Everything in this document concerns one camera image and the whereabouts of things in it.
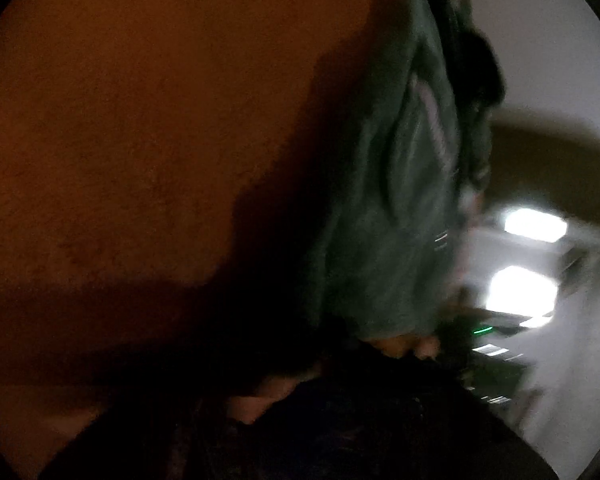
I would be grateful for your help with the dark green fleece garment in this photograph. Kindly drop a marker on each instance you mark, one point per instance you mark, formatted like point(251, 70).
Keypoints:
point(395, 200)

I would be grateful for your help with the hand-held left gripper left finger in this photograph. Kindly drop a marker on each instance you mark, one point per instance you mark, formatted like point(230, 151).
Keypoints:
point(215, 440)

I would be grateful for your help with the person's right hand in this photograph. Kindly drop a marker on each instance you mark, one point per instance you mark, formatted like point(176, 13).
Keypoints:
point(405, 346)

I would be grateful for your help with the dark brown furniture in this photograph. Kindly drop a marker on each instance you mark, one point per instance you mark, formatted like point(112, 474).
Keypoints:
point(555, 175)

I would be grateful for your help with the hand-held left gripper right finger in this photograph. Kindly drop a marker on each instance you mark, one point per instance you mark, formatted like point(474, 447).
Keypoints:
point(380, 420)

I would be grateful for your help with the black cloth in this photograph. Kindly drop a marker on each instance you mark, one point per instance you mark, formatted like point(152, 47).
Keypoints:
point(480, 70)

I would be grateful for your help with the orange blanket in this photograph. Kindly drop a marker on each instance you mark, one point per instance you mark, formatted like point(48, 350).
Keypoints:
point(155, 135)

